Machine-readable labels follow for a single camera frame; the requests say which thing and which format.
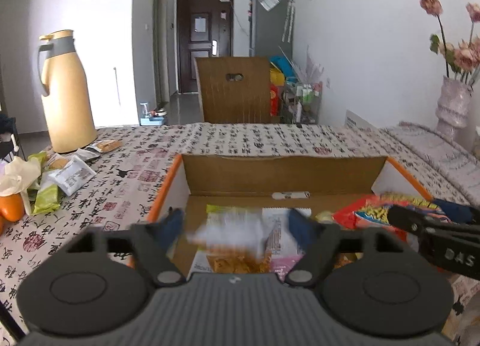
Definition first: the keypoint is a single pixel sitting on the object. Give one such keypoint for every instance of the green nut bar packet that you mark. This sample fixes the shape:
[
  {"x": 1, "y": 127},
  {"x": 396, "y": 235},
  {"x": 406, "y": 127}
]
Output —
[{"x": 220, "y": 214}]

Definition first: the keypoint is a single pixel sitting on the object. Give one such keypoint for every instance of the white printed snack packet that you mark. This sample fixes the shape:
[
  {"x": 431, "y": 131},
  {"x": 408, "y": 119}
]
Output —
[{"x": 280, "y": 242}]

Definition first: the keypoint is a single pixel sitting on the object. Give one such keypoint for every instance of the dried pink roses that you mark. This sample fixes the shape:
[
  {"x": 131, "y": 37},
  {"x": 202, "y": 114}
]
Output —
[{"x": 456, "y": 40}]

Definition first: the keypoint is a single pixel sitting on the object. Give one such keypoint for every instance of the dark front door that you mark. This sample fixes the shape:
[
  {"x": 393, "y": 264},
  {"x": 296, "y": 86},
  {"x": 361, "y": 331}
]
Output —
[{"x": 204, "y": 29}]

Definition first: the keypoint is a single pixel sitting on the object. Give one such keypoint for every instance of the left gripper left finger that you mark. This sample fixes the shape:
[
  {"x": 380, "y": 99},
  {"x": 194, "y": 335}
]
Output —
[{"x": 149, "y": 244}]

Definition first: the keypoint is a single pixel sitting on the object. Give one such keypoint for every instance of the wooden chair back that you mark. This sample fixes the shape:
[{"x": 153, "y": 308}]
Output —
[{"x": 234, "y": 90}]

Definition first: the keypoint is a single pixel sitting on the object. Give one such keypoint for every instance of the red snack bag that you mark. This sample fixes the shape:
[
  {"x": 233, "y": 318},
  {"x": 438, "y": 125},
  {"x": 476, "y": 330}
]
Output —
[{"x": 372, "y": 211}]

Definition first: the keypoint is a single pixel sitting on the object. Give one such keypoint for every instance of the red cardboard snack box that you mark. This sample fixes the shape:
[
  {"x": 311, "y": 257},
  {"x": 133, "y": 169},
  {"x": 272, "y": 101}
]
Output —
[{"x": 311, "y": 185}]

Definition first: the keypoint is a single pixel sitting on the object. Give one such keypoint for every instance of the orange fruit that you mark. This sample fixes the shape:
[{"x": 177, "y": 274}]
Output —
[{"x": 12, "y": 207}]

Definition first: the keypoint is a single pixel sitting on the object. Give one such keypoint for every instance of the grey refrigerator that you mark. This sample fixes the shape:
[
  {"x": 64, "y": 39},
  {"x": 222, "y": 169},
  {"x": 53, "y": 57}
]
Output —
[{"x": 269, "y": 35}]

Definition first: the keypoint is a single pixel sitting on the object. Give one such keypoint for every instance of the pink snack packet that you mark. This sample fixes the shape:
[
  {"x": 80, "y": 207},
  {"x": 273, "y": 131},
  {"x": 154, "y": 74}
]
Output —
[{"x": 281, "y": 266}]

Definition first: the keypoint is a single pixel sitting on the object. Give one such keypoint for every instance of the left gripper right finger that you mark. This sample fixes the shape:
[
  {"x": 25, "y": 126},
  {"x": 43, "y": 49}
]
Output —
[{"x": 321, "y": 243}]

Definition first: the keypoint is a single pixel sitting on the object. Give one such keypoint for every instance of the cream crumpled bag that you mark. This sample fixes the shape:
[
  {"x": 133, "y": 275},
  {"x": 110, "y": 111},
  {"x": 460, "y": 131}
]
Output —
[{"x": 18, "y": 176}]

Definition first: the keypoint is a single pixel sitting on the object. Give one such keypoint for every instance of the pink textured vase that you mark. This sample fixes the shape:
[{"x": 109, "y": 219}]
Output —
[{"x": 453, "y": 107}]

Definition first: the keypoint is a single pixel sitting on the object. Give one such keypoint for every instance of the yellow thermos jug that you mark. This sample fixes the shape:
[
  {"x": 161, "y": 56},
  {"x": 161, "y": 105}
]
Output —
[{"x": 64, "y": 93}]

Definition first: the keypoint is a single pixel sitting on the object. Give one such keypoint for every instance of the green packet on table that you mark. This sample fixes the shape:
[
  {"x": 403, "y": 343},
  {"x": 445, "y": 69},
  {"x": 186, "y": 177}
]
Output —
[{"x": 47, "y": 199}]

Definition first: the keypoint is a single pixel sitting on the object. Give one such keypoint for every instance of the white packet on table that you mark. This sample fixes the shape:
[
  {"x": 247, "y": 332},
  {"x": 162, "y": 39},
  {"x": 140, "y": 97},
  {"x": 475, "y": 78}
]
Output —
[{"x": 75, "y": 174}]

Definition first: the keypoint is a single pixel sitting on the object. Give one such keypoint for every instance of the wire storage rack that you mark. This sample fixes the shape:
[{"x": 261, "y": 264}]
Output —
[{"x": 300, "y": 103}]

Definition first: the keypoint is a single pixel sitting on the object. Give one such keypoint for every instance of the crispy chip snack packet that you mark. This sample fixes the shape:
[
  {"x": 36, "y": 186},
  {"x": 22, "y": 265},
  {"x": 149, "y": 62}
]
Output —
[{"x": 234, "y": 247}]

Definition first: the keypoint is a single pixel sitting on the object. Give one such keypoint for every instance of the grey folded table runner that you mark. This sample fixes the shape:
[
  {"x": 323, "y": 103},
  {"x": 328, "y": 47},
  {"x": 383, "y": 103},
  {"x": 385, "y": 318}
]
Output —
[{"x": 450, "y": 159}]

